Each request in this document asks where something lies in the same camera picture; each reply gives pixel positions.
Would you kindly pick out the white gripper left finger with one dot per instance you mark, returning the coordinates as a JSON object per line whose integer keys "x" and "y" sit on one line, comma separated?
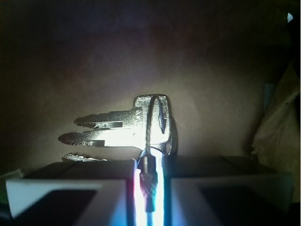
{"x": 93, "y": 193}

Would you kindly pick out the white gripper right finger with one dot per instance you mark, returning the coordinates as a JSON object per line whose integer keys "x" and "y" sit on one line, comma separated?
{"x": 224, "y": 191}

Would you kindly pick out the silver key bunch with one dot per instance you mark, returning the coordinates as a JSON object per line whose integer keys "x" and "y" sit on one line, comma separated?
{"x": 147, "y": 125}

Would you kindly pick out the brown paper-lined bin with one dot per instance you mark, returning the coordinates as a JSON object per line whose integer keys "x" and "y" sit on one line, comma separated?
{"x": 64, "y": 59}

